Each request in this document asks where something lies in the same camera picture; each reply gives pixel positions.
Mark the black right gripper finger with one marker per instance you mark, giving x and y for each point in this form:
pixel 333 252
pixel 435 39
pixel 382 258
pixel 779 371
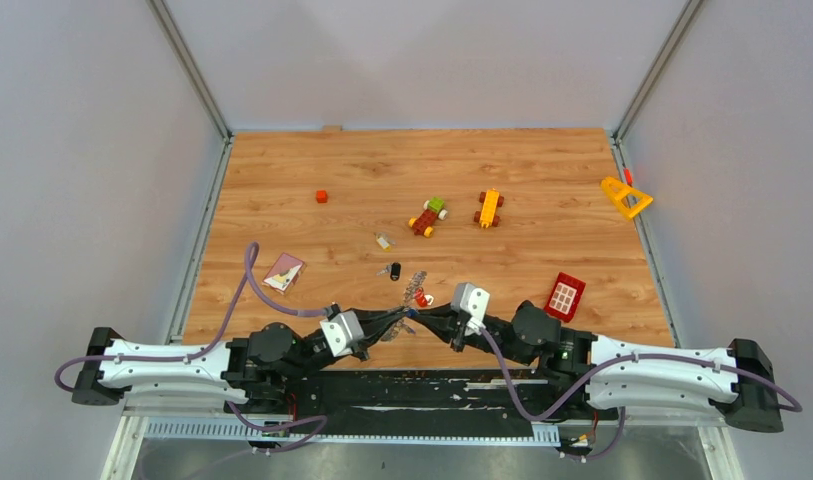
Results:
pixel 447 329
pixel 438 315

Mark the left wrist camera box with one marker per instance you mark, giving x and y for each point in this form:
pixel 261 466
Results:
pixel 343 333

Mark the yellow brown toy brick car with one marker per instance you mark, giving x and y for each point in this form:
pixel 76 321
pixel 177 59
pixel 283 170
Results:
pixel 487 216

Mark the red playing card deck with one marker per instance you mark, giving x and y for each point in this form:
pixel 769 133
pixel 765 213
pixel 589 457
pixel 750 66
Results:
pixel 284 273

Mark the red key tag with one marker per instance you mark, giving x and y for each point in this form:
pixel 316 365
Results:
pixel 422 299

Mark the yellow triangular brick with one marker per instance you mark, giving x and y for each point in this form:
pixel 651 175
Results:
pixel 627 200

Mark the red yellow toy brick car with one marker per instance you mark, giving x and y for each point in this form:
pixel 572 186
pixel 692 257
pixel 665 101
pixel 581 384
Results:
pixel 434 210

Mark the red window brick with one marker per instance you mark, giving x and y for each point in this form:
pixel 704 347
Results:
pixel 564 298

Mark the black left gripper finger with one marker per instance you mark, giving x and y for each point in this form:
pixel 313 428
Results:
pixel 385 330
pixel 380 318

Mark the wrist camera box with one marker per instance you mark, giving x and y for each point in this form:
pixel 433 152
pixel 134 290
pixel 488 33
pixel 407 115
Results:
pixel 343 333
pixel 471 302

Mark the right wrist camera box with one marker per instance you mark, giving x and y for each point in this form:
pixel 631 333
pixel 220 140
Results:
pixel 471 302

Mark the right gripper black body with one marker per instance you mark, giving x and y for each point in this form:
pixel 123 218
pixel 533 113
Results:
pixel 497 331

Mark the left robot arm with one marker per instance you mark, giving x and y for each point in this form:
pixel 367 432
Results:
pixel 255 370

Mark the key with black fob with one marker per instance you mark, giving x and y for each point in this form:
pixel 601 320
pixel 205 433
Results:
pixel 392 270

